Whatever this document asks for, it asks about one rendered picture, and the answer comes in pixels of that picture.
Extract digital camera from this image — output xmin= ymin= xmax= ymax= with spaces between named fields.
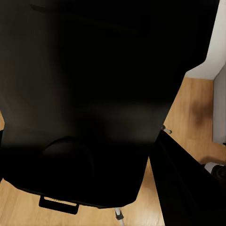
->
xmin=0 ymin=0 xmax=220 ymax=215

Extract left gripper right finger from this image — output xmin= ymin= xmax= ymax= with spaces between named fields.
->
xmin=149 ymin=130 xmax=226 ymax=226

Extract camera tripod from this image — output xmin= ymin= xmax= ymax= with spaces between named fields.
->
xmin=115 ymin=125 xmax=172 ymax=226

